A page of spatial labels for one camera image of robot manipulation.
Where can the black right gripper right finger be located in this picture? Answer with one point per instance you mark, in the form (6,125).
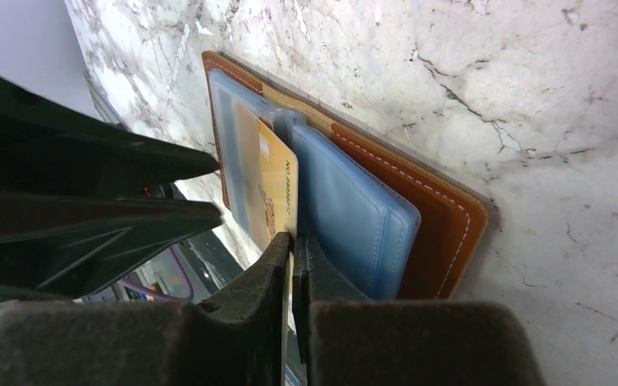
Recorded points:
(346,338)

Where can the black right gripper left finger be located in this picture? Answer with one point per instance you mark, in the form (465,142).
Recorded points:
(234,337)

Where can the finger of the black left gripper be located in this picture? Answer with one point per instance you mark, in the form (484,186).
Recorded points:
(70,247)
(49,149)

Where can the brown leather card holder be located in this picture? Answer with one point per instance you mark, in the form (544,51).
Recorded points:
(453,218)

